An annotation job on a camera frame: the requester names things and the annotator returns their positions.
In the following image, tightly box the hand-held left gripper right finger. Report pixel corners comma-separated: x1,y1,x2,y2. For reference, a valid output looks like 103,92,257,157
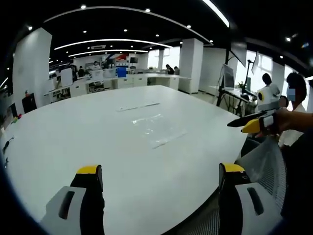
218,162,282,235

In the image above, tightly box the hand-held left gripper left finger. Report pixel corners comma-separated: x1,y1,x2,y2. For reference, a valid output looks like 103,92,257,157
40,164,106,235

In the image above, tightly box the clear plastic strip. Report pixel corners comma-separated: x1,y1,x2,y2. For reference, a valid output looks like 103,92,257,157
115,102,161,113

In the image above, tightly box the clear resealable plastic bag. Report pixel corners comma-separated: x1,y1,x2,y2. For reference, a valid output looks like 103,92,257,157
131,113,188,150

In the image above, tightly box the white office desk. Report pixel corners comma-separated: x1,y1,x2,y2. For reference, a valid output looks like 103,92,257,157
127,72,192,91

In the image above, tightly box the person's dark clothing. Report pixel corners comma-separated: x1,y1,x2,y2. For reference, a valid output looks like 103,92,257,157
280,131,313,221

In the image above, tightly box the grey mesh office chair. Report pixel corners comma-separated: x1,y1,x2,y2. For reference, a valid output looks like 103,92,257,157
171,136,288,235

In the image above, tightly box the black tripod stand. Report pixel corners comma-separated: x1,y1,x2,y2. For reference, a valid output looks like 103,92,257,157
216,73,242,116

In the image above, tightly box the person's right hand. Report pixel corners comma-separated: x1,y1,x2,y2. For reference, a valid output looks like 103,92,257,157
254,108,294,138

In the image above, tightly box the computer monitor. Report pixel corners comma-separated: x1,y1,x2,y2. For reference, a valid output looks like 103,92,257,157
221,64,236,91

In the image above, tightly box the white board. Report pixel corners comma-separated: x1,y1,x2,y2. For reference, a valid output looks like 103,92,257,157
60,68,74,87

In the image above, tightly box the black office chair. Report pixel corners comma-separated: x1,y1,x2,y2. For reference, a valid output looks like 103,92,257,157
22,93,38,114

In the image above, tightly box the black cable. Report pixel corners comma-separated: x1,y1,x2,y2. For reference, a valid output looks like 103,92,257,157
2,136,15,154

